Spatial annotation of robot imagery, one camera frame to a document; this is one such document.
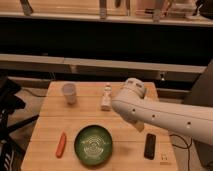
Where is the green ceramic bowl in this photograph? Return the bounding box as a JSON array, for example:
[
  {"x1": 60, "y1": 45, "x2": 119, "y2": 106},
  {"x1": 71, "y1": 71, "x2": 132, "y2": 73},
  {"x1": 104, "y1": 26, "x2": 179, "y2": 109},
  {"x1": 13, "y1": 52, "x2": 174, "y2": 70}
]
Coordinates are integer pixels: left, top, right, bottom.
[{"x1": 74, "y1": 125, "x2": 113, "y2": 166}]

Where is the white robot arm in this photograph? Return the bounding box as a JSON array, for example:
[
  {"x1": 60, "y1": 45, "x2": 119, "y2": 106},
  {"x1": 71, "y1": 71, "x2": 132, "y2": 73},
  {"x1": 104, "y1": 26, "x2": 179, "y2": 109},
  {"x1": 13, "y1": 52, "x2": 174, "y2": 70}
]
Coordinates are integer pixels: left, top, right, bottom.
[{"x1": 111, "y1": 78, "x2": 213, "y2": 145}]

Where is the black remote control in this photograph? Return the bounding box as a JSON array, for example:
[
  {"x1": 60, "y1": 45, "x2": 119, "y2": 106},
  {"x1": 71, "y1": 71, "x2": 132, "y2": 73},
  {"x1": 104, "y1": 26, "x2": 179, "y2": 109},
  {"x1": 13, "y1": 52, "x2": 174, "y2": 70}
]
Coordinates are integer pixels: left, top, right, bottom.
[{"x1": 144, "y1": 134, "x2": 156, "y2": 160}]

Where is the small white bottle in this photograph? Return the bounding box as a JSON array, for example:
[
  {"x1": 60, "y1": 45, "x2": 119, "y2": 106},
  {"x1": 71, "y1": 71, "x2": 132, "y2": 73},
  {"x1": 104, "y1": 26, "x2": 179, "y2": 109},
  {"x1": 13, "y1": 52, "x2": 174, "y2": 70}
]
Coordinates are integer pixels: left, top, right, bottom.
[{"x1": 101, "y1": 83, "x2": 112, "y2": 111}]

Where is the translucent plastic cup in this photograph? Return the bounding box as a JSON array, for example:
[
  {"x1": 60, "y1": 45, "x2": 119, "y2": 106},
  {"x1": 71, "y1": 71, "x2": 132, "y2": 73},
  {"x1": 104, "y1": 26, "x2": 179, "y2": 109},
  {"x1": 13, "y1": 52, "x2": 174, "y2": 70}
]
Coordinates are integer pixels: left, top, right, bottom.
[{"x1": 62, "y1": 83, "x2": 77, "y2": 105}]

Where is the orange carrot toy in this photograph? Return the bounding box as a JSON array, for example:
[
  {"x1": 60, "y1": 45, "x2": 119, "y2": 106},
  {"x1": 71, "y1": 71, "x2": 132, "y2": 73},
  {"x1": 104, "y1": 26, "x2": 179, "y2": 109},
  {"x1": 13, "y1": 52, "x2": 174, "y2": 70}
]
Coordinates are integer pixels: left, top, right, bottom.
[{"x1": 55, "y1": 132, "x2": 66, "y2": 158}]

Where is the long wooden shelf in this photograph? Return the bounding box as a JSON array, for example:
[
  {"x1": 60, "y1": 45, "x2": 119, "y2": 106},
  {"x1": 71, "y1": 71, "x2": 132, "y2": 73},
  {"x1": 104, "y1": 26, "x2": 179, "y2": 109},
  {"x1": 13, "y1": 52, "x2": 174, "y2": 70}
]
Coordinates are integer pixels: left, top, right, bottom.
[{"x1": 0, "y1": 53, "x2": 206, "y2": 82}]

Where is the black tripod stand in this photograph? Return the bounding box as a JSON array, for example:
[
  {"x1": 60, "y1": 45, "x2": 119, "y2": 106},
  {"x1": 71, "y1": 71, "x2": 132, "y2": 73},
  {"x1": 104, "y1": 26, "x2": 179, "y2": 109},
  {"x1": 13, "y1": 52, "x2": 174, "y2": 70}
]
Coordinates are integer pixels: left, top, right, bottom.
[{"x1": 0, "y1": 76, "x2": 38, "y2": 171}]

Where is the black cable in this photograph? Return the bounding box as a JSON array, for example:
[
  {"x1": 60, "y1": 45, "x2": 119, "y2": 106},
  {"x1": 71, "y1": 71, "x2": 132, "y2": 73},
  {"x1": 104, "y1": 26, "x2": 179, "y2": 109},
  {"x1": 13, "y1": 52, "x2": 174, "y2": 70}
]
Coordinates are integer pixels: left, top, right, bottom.
[{"x1": 169, "y1": 133, "x2": 194, "y2": 171}]

